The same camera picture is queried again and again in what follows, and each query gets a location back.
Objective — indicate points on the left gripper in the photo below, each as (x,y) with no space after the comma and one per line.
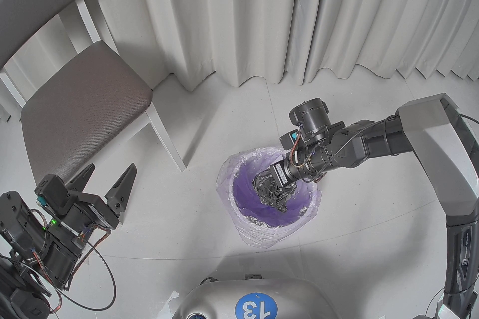
(98,213)

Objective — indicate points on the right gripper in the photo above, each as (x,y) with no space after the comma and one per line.
(303,166)

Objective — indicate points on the black plastic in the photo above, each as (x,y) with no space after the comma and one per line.
(270,192)

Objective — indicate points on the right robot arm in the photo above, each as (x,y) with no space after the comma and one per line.
(423,145)

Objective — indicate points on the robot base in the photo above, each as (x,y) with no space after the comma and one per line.
(224,295)

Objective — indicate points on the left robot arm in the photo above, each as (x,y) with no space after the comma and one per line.
(22,227)

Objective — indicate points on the purple plastic bag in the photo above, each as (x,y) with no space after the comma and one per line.
(249,211)

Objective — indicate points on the white trash bin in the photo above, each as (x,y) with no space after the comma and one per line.
(239,223)

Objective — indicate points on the grey chair with white legs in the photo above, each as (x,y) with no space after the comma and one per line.
(82,100)

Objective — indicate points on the white curtain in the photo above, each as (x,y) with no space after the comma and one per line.
(393,3)
(187,3)

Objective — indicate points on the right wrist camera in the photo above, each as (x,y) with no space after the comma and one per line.
(289,140)

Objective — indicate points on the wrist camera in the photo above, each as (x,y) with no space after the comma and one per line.
(50,191)
(289,140)

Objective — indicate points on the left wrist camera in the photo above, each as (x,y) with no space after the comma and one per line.
(50,191)

